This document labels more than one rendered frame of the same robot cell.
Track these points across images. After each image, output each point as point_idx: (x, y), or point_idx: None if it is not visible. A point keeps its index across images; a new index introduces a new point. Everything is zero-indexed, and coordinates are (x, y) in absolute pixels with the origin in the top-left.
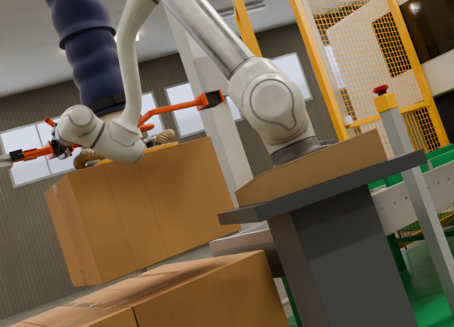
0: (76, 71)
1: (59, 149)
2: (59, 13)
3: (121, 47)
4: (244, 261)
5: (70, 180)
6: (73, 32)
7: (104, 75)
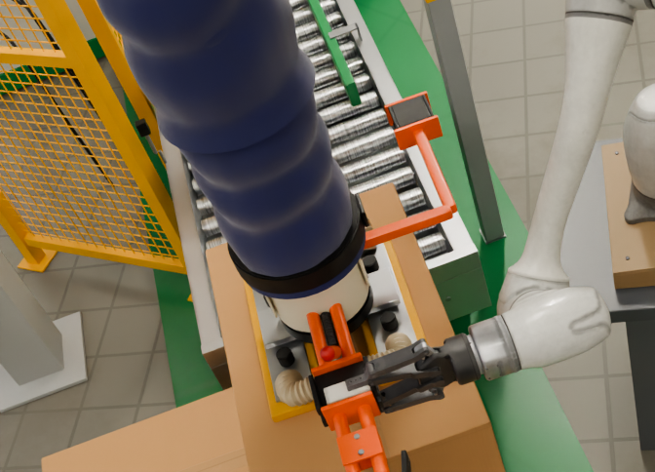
0: (295, 200)
1: (406, 394)
2: (262, 69)
3: (593, 142)
4: None
5: (492, 429)
6: (301, 108)
7: (336, 176)
